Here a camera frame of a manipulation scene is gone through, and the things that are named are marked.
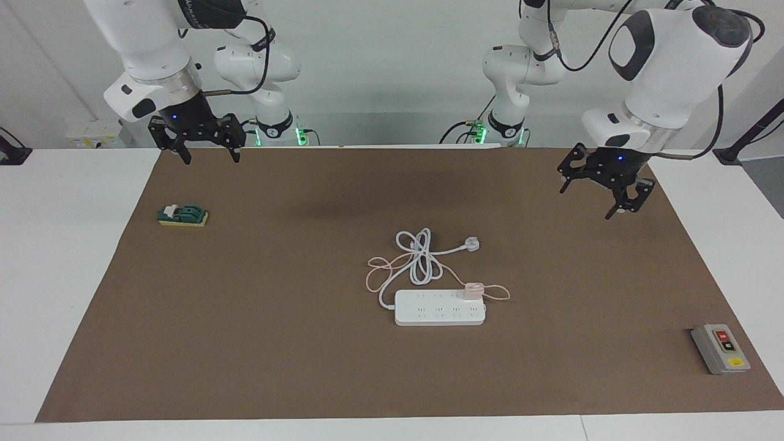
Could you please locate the pink charging cable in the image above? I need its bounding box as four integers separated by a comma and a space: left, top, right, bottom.
366, 254, 511, 302

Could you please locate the white power strip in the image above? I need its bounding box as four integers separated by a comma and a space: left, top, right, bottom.
394, 289, 488, 326

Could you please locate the black slanted stand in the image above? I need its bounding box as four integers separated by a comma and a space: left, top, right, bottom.
714, 98, 784, 166

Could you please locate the black table clamp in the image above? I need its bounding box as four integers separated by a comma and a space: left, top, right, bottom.
0, 127, 32, 166

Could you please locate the brown table mat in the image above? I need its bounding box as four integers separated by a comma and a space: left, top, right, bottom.
35, 145, 784, 423

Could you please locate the green knife switch yellow base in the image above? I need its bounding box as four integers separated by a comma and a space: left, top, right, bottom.
157, 204, 209, 228

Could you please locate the white wall outlet box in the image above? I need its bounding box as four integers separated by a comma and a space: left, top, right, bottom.
66, 122, 126, 149

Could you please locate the white power cord with plug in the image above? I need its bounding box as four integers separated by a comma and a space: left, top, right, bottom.
378, 228, 480, 310

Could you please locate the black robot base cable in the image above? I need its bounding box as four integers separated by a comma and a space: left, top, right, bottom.
438, 92, 497, 145

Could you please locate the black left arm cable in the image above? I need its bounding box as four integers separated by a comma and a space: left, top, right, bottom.
521, 0, 766, 161

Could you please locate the grey on-off switch box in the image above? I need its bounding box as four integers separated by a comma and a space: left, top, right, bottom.
691, 323, 752, 375

